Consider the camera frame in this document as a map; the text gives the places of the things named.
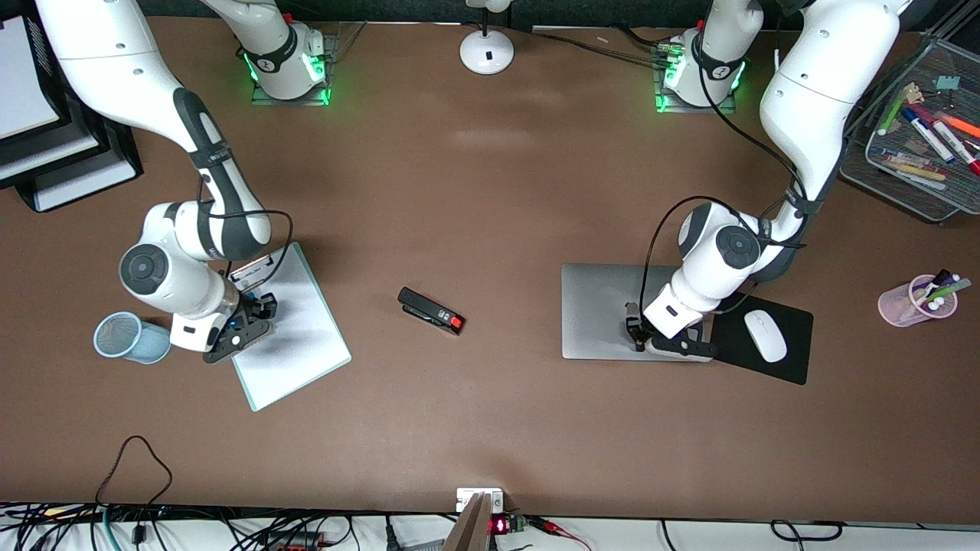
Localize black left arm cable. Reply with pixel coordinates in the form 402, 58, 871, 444
645, 31, 809, 315

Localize black looped cable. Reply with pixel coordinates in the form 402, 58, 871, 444
94, 435, 174, 510

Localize white paper sheets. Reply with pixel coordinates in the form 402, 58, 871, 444
0, 15, 64, 140

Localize white socket box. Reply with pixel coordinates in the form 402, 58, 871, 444
456, 487, 505, 514

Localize black stapler with red tip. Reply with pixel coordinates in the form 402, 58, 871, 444
397, 287, 466, 336

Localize blue and white tray marker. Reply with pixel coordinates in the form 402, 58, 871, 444
900, 106, 956, 165

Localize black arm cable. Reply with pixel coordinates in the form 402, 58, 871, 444
198, 153, 295, 285
645, 31, 809, 315

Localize black mouse pad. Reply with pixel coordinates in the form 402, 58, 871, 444
707, 288, 815, 386

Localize green marker in tray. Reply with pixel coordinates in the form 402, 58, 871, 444
878, 86, 917, 137

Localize white computer mouse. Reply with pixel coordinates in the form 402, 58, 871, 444
743, 309, 789, 364

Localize red and black wires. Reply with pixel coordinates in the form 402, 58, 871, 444
528, 517, 594, 551

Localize grey mesh desk tray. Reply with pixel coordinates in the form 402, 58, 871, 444
835, 15, 980, 224

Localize black marker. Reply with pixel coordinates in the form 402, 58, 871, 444
917, 269, 952, 301

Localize tangled black cables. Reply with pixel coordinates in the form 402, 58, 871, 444
0, 501, 445, 551

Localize black cables to arm base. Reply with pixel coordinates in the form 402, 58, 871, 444
532, 27, 675, 66

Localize green marker in cup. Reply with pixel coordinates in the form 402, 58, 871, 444
925, 279, 973, 304

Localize blue mesh pen cup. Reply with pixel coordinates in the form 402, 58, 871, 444
93, 311, 173, 365

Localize yellow crayon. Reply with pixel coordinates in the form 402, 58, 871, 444
880, 153, 950, 191

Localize white lamp base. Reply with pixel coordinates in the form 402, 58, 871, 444
459, 0, 515, 76

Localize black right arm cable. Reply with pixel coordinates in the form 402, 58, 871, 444
198, 153, 295, 285

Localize green clipboard with white paper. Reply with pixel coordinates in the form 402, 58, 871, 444
228, 242, 353, 412

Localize wooden camera post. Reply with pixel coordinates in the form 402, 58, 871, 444
443, 492, 495, 551

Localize black cable loop thin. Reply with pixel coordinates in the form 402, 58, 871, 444
768, 519, 844, 541

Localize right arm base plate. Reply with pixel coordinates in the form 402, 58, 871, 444
251, 21, 367, 106

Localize orange power strip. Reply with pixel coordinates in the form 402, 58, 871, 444
260, 530, 328, 551

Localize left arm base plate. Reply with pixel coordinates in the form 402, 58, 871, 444
653, 38, 738, 115

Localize orange highlighter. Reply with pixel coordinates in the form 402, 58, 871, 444
936, 111, 980, 140

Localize pink mesh pen cup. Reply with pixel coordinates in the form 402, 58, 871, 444
877, 274, 959, 328

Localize black stacked paper tray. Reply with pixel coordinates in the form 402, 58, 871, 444
0, 15, 144, 214

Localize silver laptop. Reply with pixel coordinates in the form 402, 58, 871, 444
561, 264, 709, 362

